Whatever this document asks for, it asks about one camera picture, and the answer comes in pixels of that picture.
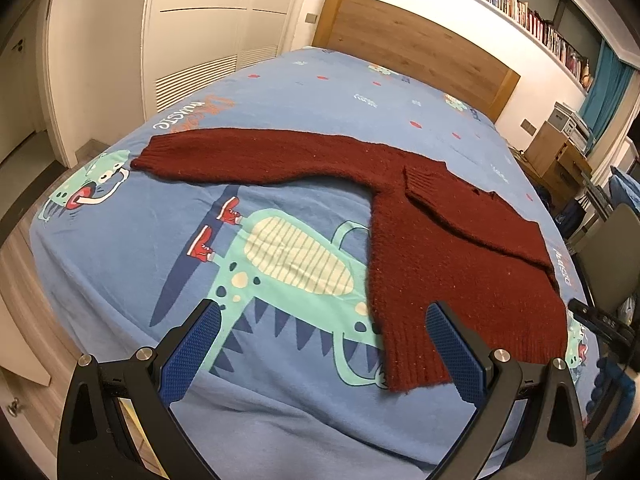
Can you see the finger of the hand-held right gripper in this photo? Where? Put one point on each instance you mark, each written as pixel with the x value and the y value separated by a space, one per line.
pixel 607 327

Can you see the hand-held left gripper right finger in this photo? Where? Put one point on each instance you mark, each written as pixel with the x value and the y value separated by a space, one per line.
pixel 455 355

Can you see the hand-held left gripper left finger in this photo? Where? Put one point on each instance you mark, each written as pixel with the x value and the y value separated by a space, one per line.
pixel 192 355

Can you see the dark red knitted sweater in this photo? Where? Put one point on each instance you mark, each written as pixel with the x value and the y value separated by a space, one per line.
pixel 450 260

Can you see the grey-green chair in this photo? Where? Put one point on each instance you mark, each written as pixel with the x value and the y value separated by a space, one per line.
pixel 615 260

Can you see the black backpack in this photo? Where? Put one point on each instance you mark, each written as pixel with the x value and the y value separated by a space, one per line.
pixel 570 216

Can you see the blue dinosaur print bed sheet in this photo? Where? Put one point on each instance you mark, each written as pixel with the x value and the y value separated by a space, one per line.
pixel 150 240

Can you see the light blue cloth bundle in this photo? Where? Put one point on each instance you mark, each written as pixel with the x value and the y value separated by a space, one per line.
pixel 627 185

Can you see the white cabinet with knob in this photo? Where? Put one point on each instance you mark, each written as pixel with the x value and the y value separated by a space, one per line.
pixel 25 375

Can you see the grey printer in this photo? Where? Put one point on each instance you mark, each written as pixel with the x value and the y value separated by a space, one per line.
pixel 565 120

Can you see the long teal curtain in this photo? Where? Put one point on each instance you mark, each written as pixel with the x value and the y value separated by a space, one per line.
pixel 607 90

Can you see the wooden headboard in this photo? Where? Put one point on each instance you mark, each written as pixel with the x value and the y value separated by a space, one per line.
pixel 400 35

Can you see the row of books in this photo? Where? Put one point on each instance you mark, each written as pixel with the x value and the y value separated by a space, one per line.
pixel 525 12

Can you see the grey wall socket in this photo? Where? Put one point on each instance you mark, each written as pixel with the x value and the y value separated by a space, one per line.
pixel 527 126

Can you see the grey wall switch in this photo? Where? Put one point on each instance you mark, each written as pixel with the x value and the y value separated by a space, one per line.
pixel 311 18

